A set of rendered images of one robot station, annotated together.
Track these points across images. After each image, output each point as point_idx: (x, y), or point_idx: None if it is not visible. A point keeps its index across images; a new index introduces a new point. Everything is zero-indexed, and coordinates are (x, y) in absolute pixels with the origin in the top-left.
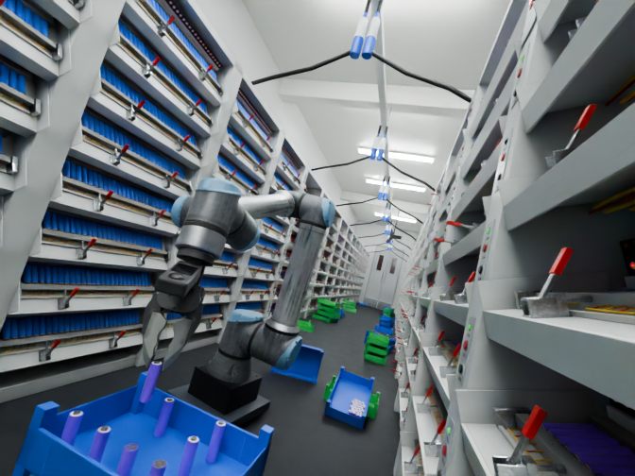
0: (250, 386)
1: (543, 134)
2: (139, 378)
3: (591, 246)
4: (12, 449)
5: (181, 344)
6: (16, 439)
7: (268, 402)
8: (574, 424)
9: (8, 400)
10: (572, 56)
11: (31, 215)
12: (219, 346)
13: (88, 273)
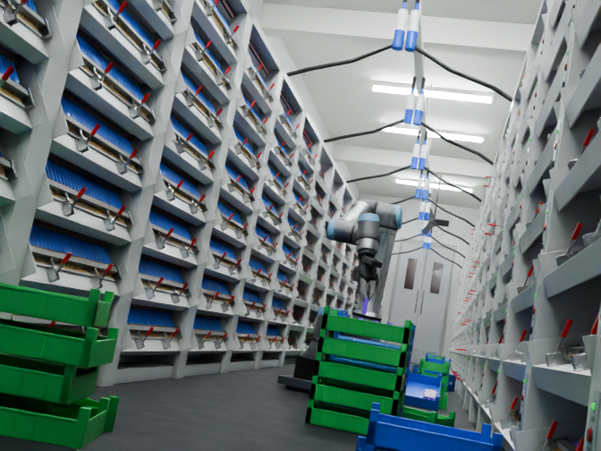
0: None
1: (521, 187)
2: (342, 315)
3: None
4: (231, 387)
5: (374, 291)
6: (225, 386)
7: None
8: None
9: (187, 376)
10: (517, 172)
11: (207, 238)
12: (314, 337)
13: (207, 282)
